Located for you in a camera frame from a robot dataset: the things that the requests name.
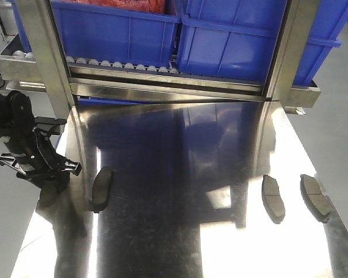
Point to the blue plastic bin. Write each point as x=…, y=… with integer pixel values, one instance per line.
x=236, y=39
x=128, y=36

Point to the stainless steel roller rack frame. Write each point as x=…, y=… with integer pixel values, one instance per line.
x=48, y=70

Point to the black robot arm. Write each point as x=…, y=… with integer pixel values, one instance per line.
x=17, y=106

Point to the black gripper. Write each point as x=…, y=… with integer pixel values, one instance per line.
x=34, y=158

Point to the left blue plastic bin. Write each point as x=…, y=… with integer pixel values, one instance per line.
x=128, y=36

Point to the lower blue bin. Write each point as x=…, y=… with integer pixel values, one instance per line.
x=103, y=101

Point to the grey brake pad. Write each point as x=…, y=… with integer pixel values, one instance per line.
x=101, y=189
x=272, y=200
x=315, y=200

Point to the right blue plastic bin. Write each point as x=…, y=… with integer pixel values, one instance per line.
x=236, y=39

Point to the red material in bin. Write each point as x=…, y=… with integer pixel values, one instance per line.
x=153, y=6

